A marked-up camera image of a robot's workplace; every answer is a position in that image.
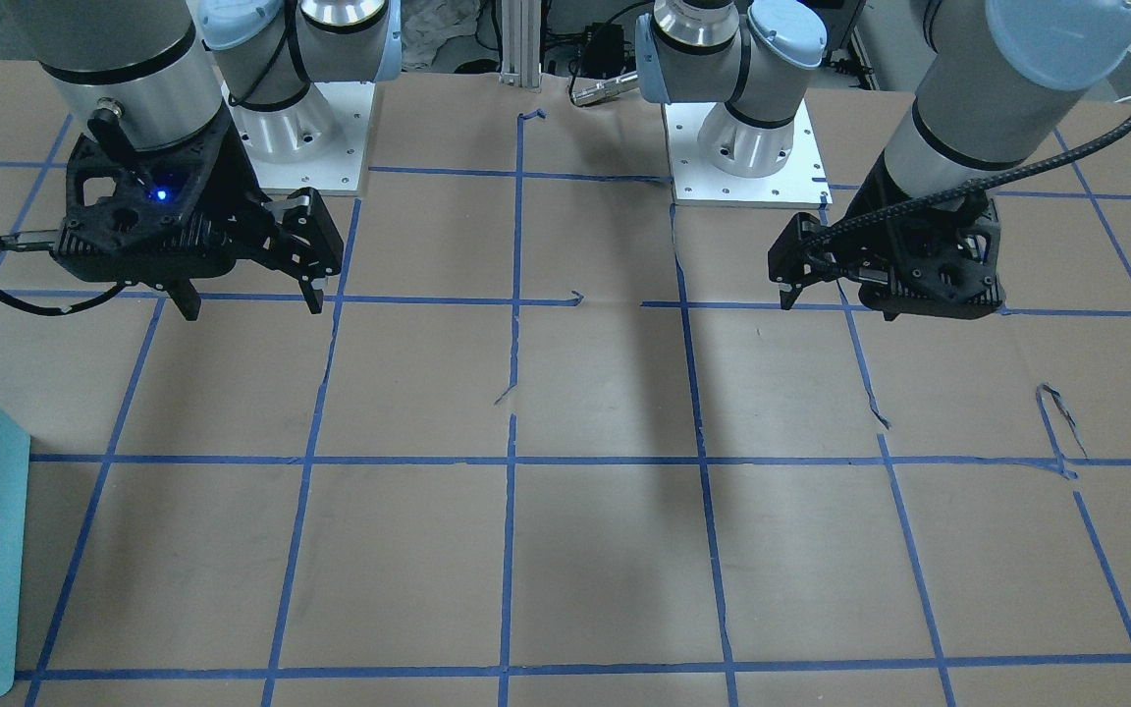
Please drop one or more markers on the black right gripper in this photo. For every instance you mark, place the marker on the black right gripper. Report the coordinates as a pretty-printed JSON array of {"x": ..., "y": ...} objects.
[{"x": 235, "y": 175}]

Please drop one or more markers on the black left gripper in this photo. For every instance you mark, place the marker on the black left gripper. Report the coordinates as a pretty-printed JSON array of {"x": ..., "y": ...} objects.
[{"x": 882, "y": 201}]

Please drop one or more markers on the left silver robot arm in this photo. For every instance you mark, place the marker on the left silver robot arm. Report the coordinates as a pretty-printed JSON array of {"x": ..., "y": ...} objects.
[{"x": 1002, "y": 76}]

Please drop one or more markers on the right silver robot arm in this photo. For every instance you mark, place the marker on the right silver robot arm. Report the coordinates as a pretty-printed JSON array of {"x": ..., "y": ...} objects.
[{"x": 175, "y": 110}]

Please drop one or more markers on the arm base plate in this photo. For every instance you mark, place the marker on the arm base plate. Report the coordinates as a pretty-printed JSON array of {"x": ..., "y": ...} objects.
[
  {"x": 717, "y": 161},
  {"x": 321, "y": 143}
]

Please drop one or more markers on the aluminium frame post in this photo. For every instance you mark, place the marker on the aluminium frame post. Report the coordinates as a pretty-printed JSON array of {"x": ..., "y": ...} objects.
[{"x": 521, "y": 38}]

